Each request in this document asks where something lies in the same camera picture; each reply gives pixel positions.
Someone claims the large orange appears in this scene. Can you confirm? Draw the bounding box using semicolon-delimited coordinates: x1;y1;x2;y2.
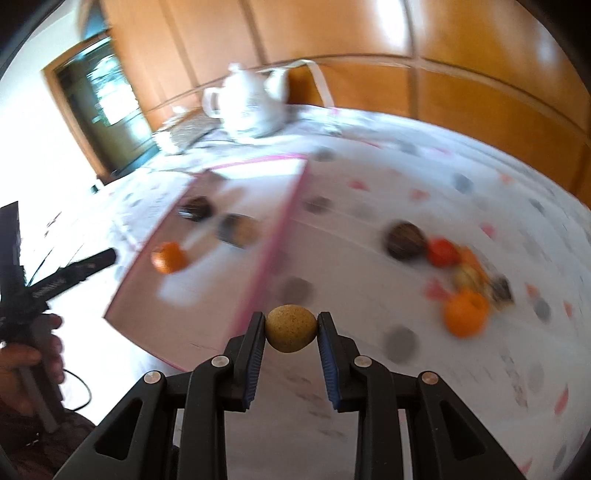
443;289;490;338

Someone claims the yellow-green round fruit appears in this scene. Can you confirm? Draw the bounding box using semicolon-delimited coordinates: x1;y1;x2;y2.
266;304;318;353

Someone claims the person left hand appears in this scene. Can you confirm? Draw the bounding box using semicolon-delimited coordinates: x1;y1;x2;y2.
0;334;64;417

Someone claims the pink tray box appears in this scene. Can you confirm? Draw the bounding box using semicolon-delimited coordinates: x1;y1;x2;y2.
104;155;310;371

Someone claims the orange in tray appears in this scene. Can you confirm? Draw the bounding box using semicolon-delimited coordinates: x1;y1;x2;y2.
150;242;188;275

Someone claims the dark round fruit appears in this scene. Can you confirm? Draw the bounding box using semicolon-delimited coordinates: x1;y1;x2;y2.
488;276;514;310

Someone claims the tan brown fruit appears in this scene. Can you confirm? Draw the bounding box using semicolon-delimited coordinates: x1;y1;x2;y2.
453;263;485;293

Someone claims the white patterned tablecloth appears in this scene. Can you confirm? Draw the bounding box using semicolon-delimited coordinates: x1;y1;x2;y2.
121;107;590;479

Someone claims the small red fruit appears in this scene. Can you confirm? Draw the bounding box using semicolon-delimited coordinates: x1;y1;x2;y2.
427;237;460;268

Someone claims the dark mangosteen in tray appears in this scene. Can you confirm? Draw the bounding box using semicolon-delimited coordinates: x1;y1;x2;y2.
178;196;214;222

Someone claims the dark purple fruit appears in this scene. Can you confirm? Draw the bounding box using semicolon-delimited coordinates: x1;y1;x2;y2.
383;221;428;261

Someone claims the cut dark cylinder fruit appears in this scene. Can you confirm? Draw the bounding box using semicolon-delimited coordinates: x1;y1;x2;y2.
216;214;259;249

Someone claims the ornate tissue box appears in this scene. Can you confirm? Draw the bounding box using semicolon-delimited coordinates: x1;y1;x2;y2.
152;109;221;155

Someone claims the wooden door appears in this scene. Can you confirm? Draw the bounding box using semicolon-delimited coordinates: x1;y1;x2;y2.
43;32;158;184

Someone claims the white ceramic kettle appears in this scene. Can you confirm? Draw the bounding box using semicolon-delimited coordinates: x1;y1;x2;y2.
201;63;288;140

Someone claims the white kettle power cord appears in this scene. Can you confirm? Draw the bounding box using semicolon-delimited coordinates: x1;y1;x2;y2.
287;58;336;112

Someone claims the wooden wall cabinet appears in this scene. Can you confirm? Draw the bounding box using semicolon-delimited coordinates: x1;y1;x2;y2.
101;1;590;203

